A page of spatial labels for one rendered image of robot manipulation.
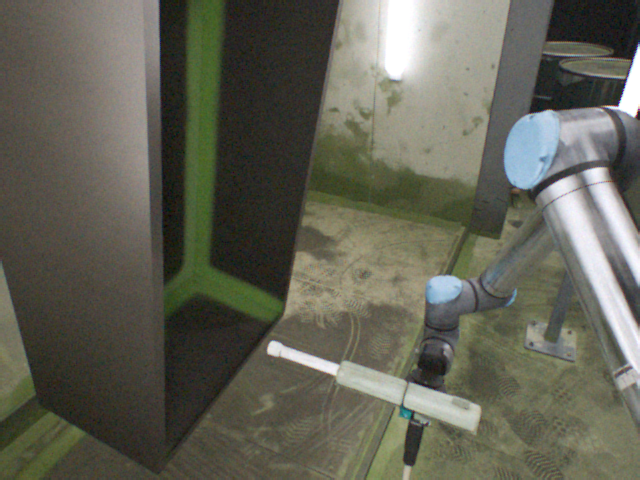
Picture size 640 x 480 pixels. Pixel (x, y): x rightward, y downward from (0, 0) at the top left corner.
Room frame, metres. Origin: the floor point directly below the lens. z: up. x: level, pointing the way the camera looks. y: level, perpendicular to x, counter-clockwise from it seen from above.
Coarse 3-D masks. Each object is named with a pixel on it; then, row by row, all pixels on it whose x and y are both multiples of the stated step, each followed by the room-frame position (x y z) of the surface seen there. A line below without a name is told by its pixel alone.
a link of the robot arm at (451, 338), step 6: (426, 330) 0.95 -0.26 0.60; (432, 330) 0.94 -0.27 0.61; (456, 330) 0.94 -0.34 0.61; (426, 336) 0.93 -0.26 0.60; (432, 336) 0.92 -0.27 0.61; (438, 336) 0.92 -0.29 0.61; (444, 336) 0.92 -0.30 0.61; (450, 336) 0.93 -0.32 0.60; (456, 336) 0.94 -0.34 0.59; (450, 342) 0.91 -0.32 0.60; (456, 342) 0.94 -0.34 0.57
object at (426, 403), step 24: (312, 360) 0.78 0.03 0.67; (336, 384) 0.74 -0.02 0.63; (360, 384) 0.72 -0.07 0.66; (384, 384) 0.71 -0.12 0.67; (408, 408) 0.67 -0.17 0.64; (432, 408) 0.65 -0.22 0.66; (456, 408) 0.65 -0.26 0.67; (480, 408) 0.65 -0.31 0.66; (408, 432) 0.67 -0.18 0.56; (408, 456) 0.66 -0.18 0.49
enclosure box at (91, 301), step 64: (0, 0) 0.65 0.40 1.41; (64, 0) 0.60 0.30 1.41; (128, 0) 0.57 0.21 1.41; (192, 0) 1.22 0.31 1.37; (256, 0) 1.20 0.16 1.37; (320, 0) 1.13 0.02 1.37; (0, 64) 0.66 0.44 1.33; (64, 64) 0.61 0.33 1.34; (128, 64) 0.57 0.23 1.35; (192, 64) 1.23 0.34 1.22; (256, 64) 1.20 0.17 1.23; (320, 64) 1.13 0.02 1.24; (0, 128) 0.68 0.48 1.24; (64, 128) 0.63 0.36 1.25; (128, 128) 0.58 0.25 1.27; (192, 128) 1.25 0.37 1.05; (256, 128) 1.20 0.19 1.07; (0, 192) 0.70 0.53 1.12; (64, 192) 0.64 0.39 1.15; (128, 192) 0.59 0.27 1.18; (192, 192) 1.27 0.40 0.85; (256, 192) 1.21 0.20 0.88; (0, 256) 0.73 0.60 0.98; (64, 256) 0.66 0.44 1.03; (128, 256) 0.60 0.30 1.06; (192, 256) 1.30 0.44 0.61; (256, 256) 1.22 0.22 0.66; (64, 320) 0.69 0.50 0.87; (128, 320) 0.62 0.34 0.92; (192, 320) 1.10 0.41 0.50; (256, 320) 1.14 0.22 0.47; (64, 384) 0.72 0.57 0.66; (128, 384) 0.64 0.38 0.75; (192, 384) 0.88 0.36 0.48; (128, 448) 0.66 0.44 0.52
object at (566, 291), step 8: (568, 280) 1.53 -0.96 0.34; (560, 288) 1.55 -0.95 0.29; (568, 288) 1.53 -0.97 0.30; (560, 296) 1.54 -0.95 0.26; (568, 296) 1.53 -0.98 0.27; (560, 304) 1.53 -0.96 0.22; (568, 304) 1.52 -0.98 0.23; (552, 312) 1.56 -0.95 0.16; (560, 312) 1.53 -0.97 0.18; (552, 320) 1.54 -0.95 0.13; (560, 320) 1.53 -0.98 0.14; (552, 328) 1.54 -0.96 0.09; (560, 328) 1.52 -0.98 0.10; (552, 336) 1.53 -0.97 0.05
